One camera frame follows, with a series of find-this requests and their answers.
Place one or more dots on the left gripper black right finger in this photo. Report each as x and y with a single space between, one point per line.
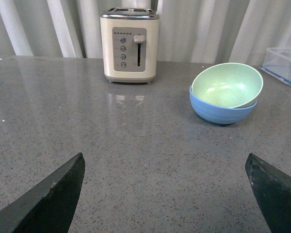
272 190

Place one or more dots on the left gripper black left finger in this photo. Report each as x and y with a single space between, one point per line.
48 207

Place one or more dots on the blue bowl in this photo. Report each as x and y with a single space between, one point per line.
217 114

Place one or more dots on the light green bowl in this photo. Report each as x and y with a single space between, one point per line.
229 85

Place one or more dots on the clear plastic container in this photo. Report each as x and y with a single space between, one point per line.
277 62

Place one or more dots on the cream toaster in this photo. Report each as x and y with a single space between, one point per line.
130 39

